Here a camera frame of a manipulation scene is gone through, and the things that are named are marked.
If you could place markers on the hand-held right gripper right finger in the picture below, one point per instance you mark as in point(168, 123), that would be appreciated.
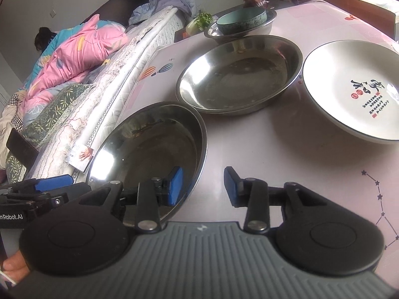
point(231, 187)

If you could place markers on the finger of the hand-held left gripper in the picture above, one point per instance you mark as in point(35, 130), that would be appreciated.
point(53, 183)
point(71, 194)

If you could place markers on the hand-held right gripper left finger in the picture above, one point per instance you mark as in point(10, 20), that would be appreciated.
point(175, 187)

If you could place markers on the large steel plate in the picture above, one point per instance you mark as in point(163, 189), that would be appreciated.
point(149, 143)

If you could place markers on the steel bowl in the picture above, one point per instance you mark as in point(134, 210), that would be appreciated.
point(230, 40)
point(270, 18)

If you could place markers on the white ceramic plate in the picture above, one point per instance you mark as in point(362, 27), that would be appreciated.
point(336, 78)

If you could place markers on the teal ceramic bowl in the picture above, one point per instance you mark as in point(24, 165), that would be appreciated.
point(240, 17)

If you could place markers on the person's left hand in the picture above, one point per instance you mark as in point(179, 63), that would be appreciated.
point(15, 263)

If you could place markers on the mattress label card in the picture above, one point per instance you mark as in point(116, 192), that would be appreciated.
point(81, 158)

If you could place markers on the pink printed tablecloth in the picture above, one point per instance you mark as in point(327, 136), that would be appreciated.
point(249, 137)

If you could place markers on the green floral pillow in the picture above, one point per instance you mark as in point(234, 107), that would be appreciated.
point(59, 106)

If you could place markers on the checkered cloth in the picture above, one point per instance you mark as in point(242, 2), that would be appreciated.
point(15, 112)

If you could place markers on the pink floral quilt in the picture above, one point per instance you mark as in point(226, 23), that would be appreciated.
point(78, 53)

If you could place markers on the white mattress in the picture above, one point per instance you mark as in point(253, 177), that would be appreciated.
point(124, 62)

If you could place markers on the napa cabbage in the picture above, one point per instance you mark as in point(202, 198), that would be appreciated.
point(202, 20)

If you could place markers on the grey clothes pile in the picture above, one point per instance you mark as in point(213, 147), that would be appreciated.
point(162, 4)

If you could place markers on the red onion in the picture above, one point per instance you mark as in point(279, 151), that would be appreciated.
point(252, 1)

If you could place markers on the dark headboard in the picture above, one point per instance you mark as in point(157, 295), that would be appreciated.
point(131, 1)

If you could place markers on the large cardboard box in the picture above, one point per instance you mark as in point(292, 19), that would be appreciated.
point(374, 7)

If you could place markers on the white wall socket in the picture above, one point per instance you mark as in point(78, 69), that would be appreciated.
point(53, 13)

